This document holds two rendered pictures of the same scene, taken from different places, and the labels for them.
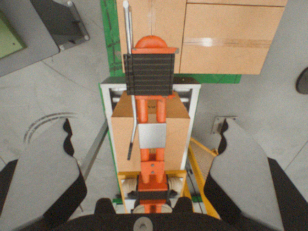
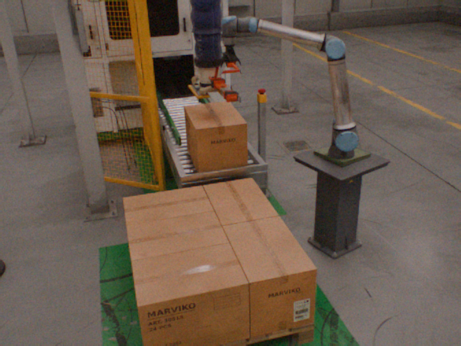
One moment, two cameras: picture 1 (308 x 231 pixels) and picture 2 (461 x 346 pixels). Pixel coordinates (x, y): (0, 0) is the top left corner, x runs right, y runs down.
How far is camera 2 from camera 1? 3.08 m
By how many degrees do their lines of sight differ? 36
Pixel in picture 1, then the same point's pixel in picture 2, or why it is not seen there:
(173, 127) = (204, 125)
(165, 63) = (228, 93)
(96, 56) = (295, 231)
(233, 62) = (154, 198)
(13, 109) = (379, 179)
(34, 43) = (309, 155)
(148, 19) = (241, 200)
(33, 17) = (309, 162)
